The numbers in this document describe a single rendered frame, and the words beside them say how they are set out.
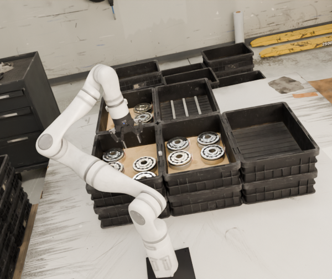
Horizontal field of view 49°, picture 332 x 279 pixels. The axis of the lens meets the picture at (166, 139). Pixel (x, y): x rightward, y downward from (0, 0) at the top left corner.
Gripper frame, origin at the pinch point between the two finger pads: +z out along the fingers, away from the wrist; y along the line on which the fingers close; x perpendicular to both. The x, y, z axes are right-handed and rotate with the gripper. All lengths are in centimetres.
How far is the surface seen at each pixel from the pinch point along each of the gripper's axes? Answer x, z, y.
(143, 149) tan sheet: 15.5, 15.9, 3.6
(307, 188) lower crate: -31, 33, 58
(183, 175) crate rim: -22.4, 8.5, 13.2
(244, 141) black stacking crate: -2, 22, 47
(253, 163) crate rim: -28.1, 11.7, 39.1
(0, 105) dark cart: 139, 13, -79
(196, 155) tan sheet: -1.2, 18.7, 24.1
